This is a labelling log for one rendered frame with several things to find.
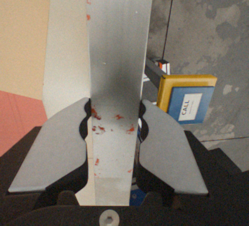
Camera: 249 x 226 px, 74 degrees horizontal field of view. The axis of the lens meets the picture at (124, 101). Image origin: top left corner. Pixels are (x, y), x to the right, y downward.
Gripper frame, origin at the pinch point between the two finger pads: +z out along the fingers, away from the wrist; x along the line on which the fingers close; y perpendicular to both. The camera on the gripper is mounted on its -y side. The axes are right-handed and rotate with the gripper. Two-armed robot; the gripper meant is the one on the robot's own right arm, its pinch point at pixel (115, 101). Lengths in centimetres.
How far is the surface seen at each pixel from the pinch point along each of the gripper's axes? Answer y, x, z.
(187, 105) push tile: 11.4, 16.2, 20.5
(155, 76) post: 10.9, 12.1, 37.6
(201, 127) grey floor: 99, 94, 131
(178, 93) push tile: 8.3, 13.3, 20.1
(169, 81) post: 6.1, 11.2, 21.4
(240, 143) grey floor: 129, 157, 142
